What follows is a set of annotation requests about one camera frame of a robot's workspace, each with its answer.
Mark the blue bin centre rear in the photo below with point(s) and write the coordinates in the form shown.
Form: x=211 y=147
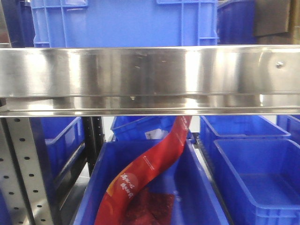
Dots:
x=130 y=128

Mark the dark red cloth in bin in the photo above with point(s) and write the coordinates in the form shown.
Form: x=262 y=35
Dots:
x=149 y=208

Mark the red printed banner strip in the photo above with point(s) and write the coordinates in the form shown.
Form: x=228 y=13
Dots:
x=141 y=171

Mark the blue bin left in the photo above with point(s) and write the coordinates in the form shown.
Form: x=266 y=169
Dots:
x=56 y=140

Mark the blue bin right front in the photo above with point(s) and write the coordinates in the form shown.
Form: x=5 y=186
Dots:
x=259 y=180

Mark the blue bin centre front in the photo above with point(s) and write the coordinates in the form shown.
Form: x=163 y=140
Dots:
x=195 y=200

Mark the stainless steel shelf rail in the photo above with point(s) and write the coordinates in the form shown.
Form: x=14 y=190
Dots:
x=194 y=80

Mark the blue bin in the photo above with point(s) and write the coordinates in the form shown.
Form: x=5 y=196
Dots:
x=259 y=180
x=56 y=140
x=195 y=200
x=215 y=127
x=130 y=128

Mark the large blue crate top shelf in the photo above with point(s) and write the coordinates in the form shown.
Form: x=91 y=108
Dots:
x=124 y=23

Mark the perforated steel upright post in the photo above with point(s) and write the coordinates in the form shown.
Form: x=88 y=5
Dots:
x=26 y=180

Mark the blue bin right rear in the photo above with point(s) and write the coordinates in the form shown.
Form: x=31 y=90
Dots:
x=215 y=127

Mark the dark blue crate top right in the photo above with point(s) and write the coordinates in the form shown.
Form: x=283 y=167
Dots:
x=235 y=22

